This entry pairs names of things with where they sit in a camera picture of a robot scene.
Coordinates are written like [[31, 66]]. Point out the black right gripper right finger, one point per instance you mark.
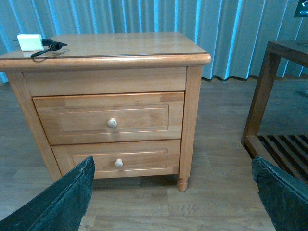
[[284, 197]]

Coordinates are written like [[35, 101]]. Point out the dark wooden side table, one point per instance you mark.
[[288, 151]]

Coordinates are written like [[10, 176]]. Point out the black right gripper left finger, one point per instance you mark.
[[60, 207]]

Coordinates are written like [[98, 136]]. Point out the dark object top right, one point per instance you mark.
[[301, 9]]

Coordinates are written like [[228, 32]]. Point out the wooden drawer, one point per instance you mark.
[[111, 117], [122, 159]]

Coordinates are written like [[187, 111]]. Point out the light blue curtain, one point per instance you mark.
[[234, 32]]

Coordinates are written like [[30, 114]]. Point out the white charger adapter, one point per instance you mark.
[[30, 42]]

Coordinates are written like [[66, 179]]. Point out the light wooden nightstand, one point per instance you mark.
[[100, 64]]

